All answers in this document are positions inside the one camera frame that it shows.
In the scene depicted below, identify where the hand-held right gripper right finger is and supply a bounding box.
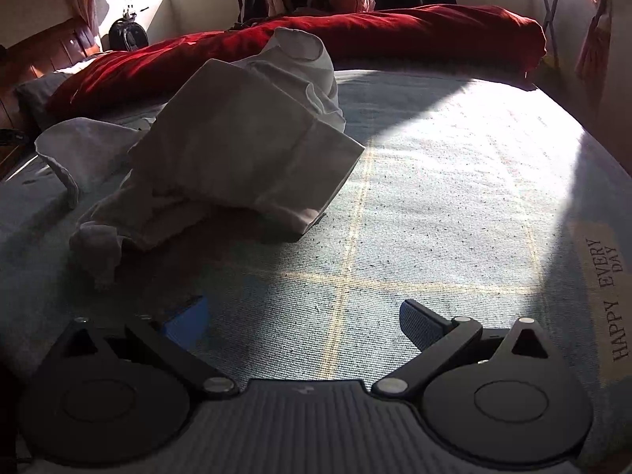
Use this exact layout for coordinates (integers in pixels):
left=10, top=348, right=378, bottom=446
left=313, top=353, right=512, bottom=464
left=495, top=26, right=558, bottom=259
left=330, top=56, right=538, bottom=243
left=371, top=299, right=551, bottom=398

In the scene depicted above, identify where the grey pillow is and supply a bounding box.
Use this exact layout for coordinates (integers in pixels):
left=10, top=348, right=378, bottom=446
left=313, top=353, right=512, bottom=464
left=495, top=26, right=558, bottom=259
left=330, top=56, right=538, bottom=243
left=15, top=71, right=75, bottom=129

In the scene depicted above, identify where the green plaid bed blanket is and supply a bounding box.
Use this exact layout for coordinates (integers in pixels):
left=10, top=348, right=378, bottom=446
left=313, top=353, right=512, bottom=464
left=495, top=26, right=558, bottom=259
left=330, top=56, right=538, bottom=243
left=0, top=69, right=632, bottom=406

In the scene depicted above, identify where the dark hanging garment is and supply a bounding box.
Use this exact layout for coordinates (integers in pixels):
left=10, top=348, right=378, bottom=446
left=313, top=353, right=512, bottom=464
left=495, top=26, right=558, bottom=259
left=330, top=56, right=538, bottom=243
left=237, top=0, right=270, bottom=23

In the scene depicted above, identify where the white t-shirt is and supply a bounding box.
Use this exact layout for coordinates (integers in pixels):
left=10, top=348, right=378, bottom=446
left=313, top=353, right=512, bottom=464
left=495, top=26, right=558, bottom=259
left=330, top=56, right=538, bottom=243
left=34, top=26, right=366, bottom=290

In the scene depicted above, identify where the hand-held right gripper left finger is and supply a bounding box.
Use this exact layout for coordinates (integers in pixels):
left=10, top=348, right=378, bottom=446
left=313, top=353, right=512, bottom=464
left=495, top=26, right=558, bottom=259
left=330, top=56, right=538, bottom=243
left=47, top=296, right=239, bottom=400

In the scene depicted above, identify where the clothes drying rack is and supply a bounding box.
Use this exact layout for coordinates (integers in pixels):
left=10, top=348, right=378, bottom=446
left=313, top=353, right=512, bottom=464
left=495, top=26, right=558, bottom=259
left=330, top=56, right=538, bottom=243
left=513, top=0, right=593, bottom=70

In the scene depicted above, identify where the black backpack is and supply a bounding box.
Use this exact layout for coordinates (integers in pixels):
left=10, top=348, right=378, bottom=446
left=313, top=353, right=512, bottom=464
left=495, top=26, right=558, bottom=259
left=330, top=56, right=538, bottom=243
left=107, top=17, right=136, bottom=53

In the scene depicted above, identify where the red duvet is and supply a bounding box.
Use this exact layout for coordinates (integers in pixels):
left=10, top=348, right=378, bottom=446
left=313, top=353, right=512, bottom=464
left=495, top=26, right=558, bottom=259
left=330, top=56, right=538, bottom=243
left=47, top=4, right=548, bottom=119

